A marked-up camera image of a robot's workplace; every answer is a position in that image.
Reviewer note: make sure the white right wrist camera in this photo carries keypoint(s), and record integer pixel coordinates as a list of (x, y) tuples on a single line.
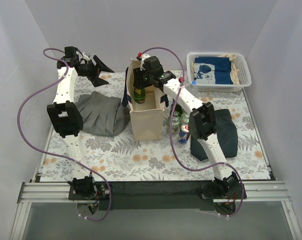
[(142, 57)]

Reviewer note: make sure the red tab drink can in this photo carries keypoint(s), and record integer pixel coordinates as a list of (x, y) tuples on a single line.
[(183, 134)]

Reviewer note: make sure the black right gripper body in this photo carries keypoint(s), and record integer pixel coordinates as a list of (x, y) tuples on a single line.
[(137, 78)]

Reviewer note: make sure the green Perrier bottle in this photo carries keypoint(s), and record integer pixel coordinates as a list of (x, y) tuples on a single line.
[(177, 108), (139, 95)]

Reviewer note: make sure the clear chang bottle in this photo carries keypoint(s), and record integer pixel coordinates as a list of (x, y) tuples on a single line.
[(184, 118), (173, 125)]

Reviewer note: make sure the beige cloth in basket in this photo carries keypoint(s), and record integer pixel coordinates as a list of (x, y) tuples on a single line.
[(234, 71)]

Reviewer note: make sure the beige canvas tote bag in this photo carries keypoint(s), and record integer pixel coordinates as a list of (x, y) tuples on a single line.
[(147, 118)]

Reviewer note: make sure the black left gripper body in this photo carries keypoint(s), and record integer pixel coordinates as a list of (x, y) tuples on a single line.
[(95, 71)]

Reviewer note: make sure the blue printed cloth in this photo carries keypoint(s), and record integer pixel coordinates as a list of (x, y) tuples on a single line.
[(212, 70)]

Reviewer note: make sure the clear Chang bottle back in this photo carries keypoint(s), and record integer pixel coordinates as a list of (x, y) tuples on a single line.
[(184, 118)]

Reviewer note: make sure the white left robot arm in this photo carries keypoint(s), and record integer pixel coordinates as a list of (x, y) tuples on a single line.
[(66, 118)]

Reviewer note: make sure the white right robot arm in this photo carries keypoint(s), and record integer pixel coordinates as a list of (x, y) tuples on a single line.
[(202, 123)]

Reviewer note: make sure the floral table mat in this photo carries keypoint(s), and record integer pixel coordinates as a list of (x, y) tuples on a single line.
[(123, 158)]

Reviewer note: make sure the white plastic basket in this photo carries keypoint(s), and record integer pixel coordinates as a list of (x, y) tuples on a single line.
[(240, 63)]

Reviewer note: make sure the Pocari Sweat plastic bottle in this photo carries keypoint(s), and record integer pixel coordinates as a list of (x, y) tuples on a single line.
[(193, 89)]

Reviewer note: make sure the grey folded cloth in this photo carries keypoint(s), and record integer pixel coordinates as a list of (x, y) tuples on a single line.
[(102, 115)]

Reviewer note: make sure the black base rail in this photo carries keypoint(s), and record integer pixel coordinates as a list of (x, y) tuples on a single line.
[(138, 195)]

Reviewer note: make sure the dark folded shorts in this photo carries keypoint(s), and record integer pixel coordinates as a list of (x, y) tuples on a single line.
[(226, 134)]

